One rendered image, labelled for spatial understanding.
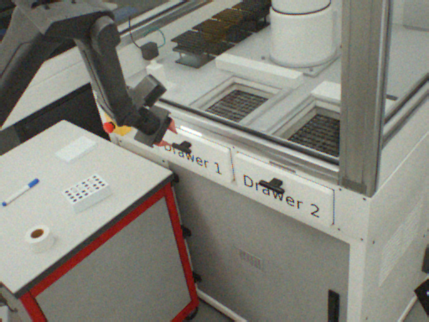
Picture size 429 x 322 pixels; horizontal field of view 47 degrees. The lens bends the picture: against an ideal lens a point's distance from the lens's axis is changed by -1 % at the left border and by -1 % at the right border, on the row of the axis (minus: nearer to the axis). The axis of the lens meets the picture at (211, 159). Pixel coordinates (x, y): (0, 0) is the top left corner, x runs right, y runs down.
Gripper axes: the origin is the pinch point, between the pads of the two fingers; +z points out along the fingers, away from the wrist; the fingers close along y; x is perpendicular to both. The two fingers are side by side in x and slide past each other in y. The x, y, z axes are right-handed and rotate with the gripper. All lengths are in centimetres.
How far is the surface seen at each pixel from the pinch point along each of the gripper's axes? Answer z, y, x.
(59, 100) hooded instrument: 25, -1, 85
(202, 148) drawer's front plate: 10.9, 1.9, -2.5
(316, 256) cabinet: 33, -10, -38
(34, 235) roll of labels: -5.7, -40.7, 23.4
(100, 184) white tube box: 7.9, -20.6, 23.9
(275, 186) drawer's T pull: 8.3, 0.0, -29.7
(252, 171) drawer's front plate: 11.2, 1.6, -20.3
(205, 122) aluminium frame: 5.2, 8.1, -3.9
